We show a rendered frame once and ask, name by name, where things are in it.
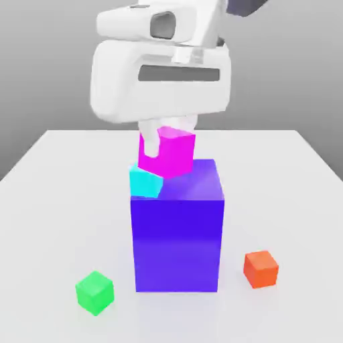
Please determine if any small orange cube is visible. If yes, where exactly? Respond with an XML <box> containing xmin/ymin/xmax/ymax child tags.
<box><xmin>243</xmin><ymin>249</ymin><xmax>280</xmax><ymax>289</ymax></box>

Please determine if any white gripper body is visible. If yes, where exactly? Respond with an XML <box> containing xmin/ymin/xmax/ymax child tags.
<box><xmin>89</xmin><ymin>39</ymin><xmax>232</xmax><ymax>125</ymax></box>

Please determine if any small cyan cube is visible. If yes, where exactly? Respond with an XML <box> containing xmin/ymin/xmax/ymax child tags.
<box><xmin>128</xmin><ymin>161</ymin><xmax>165</xmax><ymax>200</ymax></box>

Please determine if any large blue box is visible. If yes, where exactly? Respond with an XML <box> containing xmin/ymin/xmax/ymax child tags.
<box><xmin>130</xmin><ymin>158</ymin><xmax>225</xmax><ymax>293</ymax></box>

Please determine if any small green cube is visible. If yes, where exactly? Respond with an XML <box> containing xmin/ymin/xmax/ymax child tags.
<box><xmin>74</xmin><ymin>269</ymin><xmax>115</xmax><ymax>318</ymax></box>

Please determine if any small magenta cube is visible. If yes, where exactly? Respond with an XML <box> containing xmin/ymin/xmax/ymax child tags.
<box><xmin>137</xmin><ymin>125</ymin><xmax>197</xmax><ymax>180</ymax></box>

